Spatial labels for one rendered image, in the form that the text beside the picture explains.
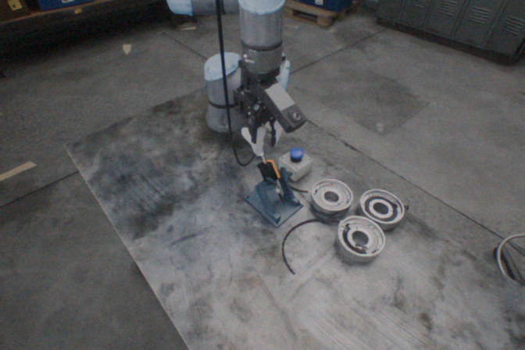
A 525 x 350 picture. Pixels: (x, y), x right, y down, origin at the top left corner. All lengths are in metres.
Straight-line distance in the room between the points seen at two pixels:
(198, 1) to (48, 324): 1.52
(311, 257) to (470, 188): 1.68
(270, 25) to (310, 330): 0.57
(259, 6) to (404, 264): 0.62
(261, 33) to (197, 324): 0.56
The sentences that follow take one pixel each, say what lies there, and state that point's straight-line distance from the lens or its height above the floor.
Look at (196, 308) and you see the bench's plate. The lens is 0.71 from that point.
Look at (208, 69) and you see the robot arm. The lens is 0.97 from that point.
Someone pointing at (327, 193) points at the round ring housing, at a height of 0.82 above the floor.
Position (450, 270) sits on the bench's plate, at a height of 0.80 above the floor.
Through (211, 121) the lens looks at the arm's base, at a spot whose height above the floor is 0.83.
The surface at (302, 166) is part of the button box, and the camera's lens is 0.86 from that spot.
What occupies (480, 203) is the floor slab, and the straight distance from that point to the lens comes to 2.25.
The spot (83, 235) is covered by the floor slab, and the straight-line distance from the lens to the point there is 1.97.
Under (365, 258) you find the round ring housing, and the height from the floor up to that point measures 0.83.
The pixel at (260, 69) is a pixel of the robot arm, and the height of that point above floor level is 1.19.
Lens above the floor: 1.45
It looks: 43 degrees down
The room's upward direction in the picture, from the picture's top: straight up
